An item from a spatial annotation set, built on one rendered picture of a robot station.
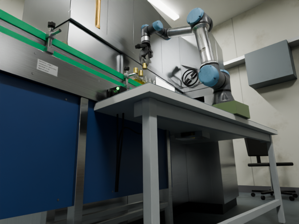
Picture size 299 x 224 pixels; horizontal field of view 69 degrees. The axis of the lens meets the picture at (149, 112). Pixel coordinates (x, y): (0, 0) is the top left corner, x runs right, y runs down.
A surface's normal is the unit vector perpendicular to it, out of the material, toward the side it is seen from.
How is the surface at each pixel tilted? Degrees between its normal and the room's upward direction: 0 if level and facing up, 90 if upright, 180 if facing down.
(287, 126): 90
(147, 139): 90
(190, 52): 90
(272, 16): 90
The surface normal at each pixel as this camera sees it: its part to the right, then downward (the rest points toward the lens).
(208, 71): -0.64, 0.00
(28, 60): 0.84, -0.15
